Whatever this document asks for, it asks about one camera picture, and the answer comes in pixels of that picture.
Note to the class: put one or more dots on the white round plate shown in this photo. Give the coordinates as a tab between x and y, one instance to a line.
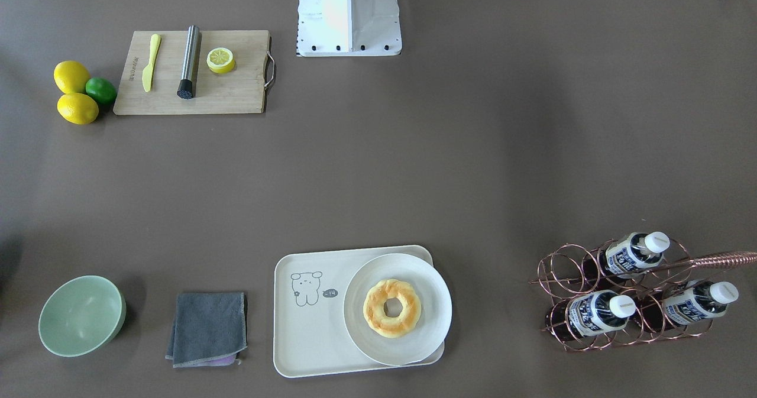
434	322

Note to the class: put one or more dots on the upper yellow lemon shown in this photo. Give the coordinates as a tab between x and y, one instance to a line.
71	76

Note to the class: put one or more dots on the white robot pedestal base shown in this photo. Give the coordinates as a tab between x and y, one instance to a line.
348	28

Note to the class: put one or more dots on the green lime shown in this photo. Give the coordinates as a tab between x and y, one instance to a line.
101	90

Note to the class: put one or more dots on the tea bottle top rack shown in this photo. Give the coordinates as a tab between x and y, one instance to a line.
625	259

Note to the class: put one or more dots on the yellow plastic knife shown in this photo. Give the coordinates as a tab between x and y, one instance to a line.
148	71

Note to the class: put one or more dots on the wooden cutting board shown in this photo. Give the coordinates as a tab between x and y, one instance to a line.
241	91

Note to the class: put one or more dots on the steel muddler black tip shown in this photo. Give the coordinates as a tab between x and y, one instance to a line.
185	88

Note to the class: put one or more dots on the half lemon slice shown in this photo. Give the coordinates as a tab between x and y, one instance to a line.
220	60

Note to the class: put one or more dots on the glazed donut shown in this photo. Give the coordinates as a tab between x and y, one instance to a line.
378	319

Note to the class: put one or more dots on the copper wire bottle rack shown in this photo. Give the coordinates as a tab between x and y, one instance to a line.
561	275

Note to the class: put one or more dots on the yellow lemon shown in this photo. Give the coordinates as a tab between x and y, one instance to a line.
78	108
71	76

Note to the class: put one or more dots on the lower yellow lemon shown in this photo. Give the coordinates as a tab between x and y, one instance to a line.
78	108

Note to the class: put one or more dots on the cream tray with bear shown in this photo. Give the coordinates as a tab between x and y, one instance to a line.
310	337

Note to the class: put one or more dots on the grey folded cloth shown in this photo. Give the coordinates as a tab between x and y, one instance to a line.
208	329

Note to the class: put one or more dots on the mint green bowl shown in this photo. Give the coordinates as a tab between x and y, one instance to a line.
81	316

